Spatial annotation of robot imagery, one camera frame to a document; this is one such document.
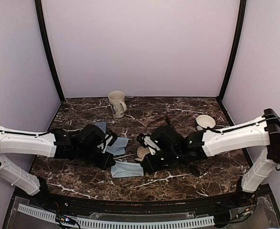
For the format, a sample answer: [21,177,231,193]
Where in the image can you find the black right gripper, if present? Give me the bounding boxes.
[141,148,181,173]

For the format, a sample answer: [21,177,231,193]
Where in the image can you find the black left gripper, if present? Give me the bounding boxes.
[77,146,115,171]

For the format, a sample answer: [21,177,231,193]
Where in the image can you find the light blue cleaning cloth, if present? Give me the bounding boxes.
[111,161,144,178]
[106,137,129,156]

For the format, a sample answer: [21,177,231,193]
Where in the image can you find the black hard glasses case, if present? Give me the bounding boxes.
[135,146,150,163]

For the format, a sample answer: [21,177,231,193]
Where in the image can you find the brown tortoiseshell sunglasses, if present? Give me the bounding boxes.
[146,115,172,128]

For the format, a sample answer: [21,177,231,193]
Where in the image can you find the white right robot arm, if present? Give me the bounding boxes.
[137,109,280,207]

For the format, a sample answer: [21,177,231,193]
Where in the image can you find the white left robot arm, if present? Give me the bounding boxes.
[0,124,117,208]

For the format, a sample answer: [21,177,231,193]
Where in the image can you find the blue textured glasses case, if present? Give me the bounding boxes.
[94,122,107,133]

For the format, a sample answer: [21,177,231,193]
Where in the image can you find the white and green bowl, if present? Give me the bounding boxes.
[196,114,216,131]

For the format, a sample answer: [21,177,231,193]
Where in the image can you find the cream ceramic mug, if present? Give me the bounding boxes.
[108,91,127,118]

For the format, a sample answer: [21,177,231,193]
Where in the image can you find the black frame sunglasses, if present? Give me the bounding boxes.
[189,162,215,177]

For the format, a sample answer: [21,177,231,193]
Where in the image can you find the white slotted cable duct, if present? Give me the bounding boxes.
[17,204,215,229]

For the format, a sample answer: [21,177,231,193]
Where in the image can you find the right black frame post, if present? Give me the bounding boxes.
[217,0,247,103]

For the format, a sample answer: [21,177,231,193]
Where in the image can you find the black frame post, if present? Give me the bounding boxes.
[217,0,247,103]
[34,0,65,103]

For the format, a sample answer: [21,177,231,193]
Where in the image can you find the left black frame post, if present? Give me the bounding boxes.
[34,0,65,103]

